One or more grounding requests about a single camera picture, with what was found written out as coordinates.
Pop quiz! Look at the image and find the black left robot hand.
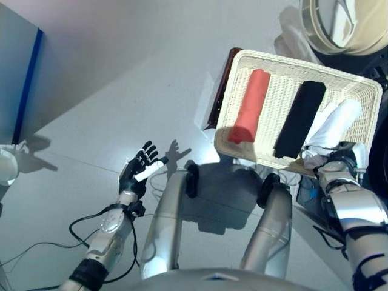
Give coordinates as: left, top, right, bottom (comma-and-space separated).
117, 139, 169, 195

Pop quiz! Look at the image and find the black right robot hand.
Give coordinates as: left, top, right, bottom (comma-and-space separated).
328, 141, 369, 177

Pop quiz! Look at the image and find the white cloth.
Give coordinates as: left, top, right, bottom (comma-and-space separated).
299, 99, 363, 169

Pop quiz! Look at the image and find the black cloth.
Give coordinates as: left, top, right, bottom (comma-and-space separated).
273, 80, 327, 159

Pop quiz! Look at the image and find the red cloth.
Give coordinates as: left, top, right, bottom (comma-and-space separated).
227, 69, 272, 144

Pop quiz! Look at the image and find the grey front-load washing machine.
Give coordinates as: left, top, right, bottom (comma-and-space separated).
295, 45, 388, 215

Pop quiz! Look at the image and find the silver left robot leg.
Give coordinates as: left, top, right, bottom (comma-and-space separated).
139, 162, 200, 280

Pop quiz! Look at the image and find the silver robot leg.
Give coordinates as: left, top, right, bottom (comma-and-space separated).
139, 162, 200, 280
241, 173, 293, 278

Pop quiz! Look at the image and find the white washer plinth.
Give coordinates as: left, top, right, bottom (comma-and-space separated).
292, 202, 353, 262

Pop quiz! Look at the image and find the white wicker laundry basket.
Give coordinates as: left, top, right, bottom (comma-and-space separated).
213, 48, 384, 180

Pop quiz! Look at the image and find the silver right robot leg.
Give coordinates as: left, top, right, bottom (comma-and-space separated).
241, 173, 293, 278

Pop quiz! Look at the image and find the white round object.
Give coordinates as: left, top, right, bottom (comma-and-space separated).
0, 144, 19, 186

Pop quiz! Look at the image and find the dark brown stool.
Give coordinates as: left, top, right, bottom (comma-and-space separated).
202, 47, 244, 132

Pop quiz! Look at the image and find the round glass washer door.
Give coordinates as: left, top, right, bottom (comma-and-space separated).
298, 0, 388, 58

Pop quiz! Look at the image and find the silver robot torso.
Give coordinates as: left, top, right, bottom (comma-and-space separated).
127, 266, 356, 291

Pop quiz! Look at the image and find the grey panel with blue edge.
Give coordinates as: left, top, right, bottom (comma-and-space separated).
0, 4, 45, 147

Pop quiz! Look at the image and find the white floor cable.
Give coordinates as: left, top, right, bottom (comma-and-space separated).
149, 172, 171, 198

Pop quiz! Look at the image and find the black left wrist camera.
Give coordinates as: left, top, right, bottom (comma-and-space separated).
128, 200, 147, 218

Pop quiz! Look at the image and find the thick black wrist cable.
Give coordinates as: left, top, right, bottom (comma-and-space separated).
69, 205, 144, 283

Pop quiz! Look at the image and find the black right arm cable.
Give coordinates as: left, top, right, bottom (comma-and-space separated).
315, 223, 350, 259

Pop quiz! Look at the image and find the thin black floor cable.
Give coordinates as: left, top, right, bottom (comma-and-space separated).
0, 241, 92, 290

